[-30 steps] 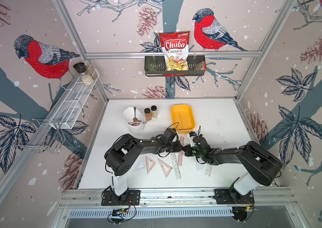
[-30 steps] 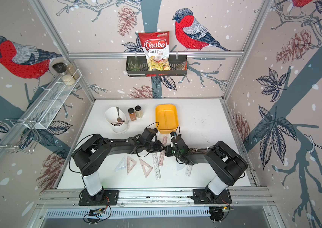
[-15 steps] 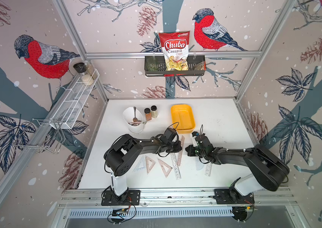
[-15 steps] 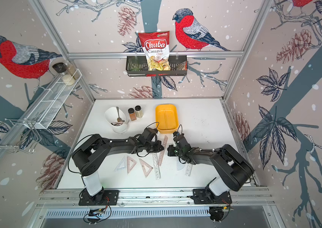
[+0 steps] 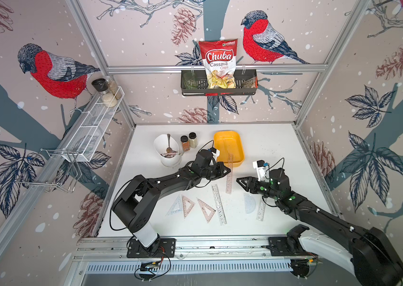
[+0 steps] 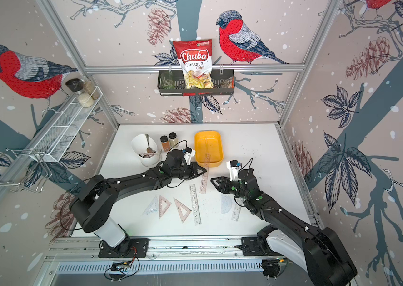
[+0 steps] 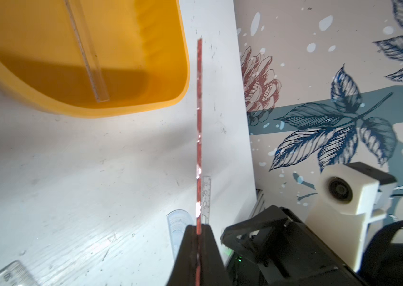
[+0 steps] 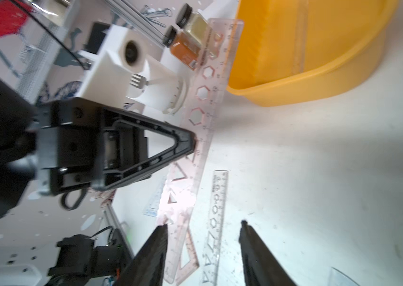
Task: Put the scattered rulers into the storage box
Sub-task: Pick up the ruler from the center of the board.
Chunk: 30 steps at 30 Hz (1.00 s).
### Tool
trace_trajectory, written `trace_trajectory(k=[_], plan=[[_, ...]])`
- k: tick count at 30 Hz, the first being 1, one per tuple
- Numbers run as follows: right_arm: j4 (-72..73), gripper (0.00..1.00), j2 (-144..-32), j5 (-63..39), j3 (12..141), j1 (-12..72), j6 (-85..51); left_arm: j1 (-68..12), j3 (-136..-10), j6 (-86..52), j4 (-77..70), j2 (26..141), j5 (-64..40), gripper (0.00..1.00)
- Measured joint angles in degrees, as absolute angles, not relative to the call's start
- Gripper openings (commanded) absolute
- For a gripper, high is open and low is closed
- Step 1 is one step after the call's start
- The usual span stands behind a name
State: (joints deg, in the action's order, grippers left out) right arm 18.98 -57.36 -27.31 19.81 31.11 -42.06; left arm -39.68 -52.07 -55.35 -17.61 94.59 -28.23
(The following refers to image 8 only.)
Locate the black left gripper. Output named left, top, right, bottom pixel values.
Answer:
left=36, top=98, right=195, bottom=196

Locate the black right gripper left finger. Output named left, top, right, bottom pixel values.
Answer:
left=114, top=225, right=168, bottom=286

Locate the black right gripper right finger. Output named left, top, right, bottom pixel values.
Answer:
left=239, top=220, right=296, bottom=286

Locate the clear long stencil ruler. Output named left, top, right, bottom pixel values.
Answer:
left=200, top=170, right=229, bottom=286

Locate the clear blue protractor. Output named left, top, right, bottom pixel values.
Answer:
left=328, top=268, right=359, bottom=286

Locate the pink long stencil ruler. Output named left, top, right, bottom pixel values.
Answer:
left=157, top=19, right=244, bottom=286

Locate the yellow plastic storage box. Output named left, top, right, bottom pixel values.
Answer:
left=227, top=1, right=398, bottom=107

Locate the clear thin straight ruler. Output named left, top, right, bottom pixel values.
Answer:
left=291, top=0, right=309, bottom=75

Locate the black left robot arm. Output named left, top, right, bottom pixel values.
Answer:
left=0, top=80, right=195, bottom=219

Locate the pink triangle set square right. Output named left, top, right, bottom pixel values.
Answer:
left=175, top=229, right=200, bottom=286

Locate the clear triangle set square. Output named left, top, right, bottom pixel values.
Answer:
left=142, top=176, right=167, bottom=218

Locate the white bowl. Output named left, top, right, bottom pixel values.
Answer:
left=126, top=56, right=188, bottom=114

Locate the spice jar orange powder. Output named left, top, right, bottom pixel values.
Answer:
left=163, top=26, right=201, bottom=70

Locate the spice jar pale powder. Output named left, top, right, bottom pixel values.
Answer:
left=176, top=4, right=210, bottom=45

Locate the white wire wall shelf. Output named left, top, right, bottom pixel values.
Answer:
left=15, top=22, right=58, bottom=104

